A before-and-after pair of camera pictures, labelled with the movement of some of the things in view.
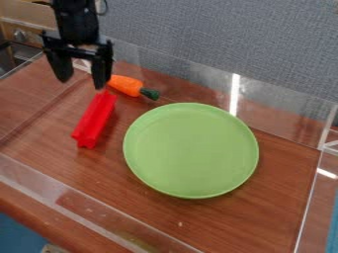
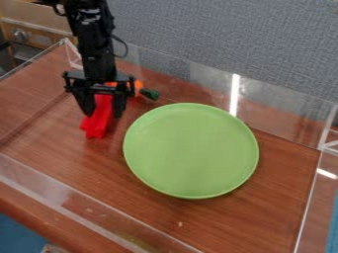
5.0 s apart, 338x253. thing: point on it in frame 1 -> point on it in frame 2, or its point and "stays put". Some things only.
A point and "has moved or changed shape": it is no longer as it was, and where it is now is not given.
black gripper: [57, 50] -> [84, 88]
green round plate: [190, 150] stays put
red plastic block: [94, 119] has moved or changed shape
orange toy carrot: [132, 86] stays put
